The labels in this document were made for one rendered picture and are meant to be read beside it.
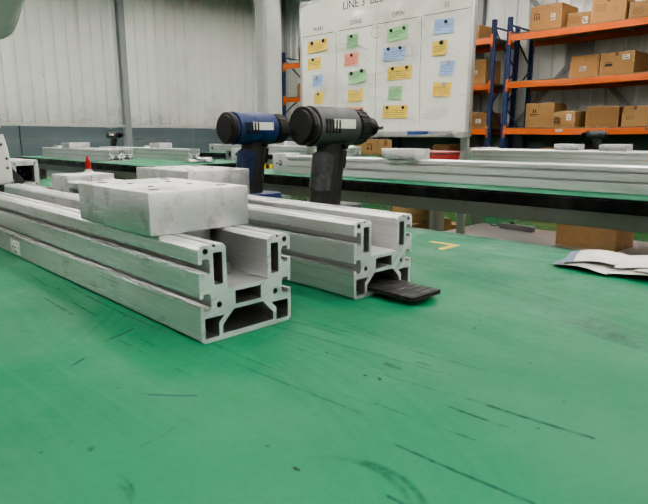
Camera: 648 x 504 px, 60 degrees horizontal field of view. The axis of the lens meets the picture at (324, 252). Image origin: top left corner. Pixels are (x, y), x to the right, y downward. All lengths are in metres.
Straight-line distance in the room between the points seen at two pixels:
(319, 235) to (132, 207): 0.21
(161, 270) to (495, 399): 0.31
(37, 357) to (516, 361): 0.38
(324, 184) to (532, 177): 1.28
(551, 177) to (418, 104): 1.93
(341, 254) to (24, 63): 12.33
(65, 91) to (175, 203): 12.52
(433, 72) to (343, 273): 3.21
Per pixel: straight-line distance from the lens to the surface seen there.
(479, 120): 11.30
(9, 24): 1.15
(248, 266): 0.54
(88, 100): 13.20
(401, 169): 2.31
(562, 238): 4.20
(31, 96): 12.84
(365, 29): 4.16
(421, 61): 3.84
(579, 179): 2.01
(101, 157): 4.44
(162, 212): 0.53
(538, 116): 10.83
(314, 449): 0.34
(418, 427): 0.36
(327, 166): 0.87
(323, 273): 0.63
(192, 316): 0.50
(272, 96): 9.18
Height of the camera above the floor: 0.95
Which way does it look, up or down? 12 degrees down
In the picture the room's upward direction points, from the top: straight up
